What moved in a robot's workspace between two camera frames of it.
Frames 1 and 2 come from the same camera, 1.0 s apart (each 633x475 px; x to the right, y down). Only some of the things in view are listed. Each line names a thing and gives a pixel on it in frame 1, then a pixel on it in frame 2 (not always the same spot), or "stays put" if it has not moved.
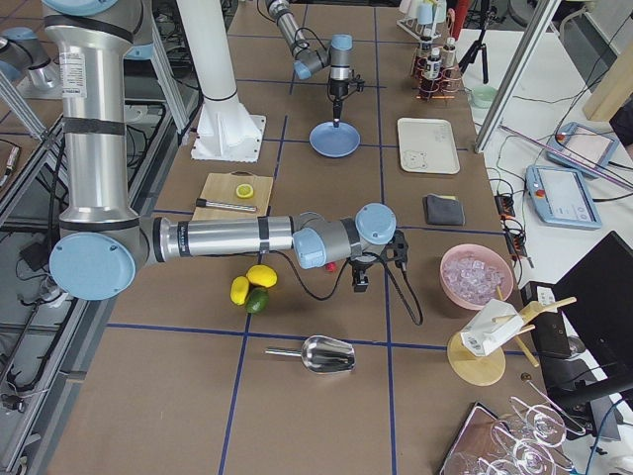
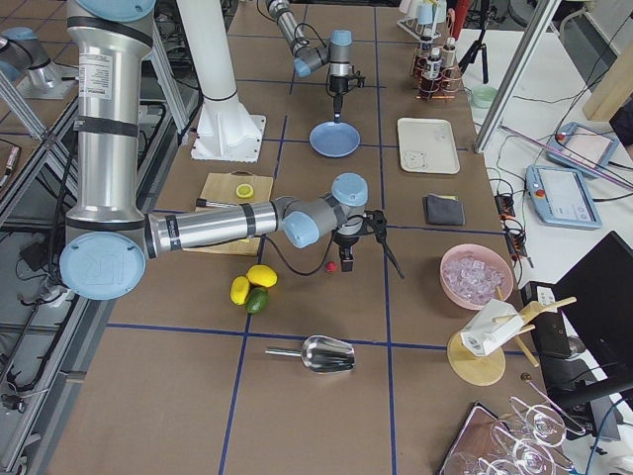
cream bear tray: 427,145 stays put
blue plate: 333,142 stays put
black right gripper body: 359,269 -> 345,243
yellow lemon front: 239,288 stays put
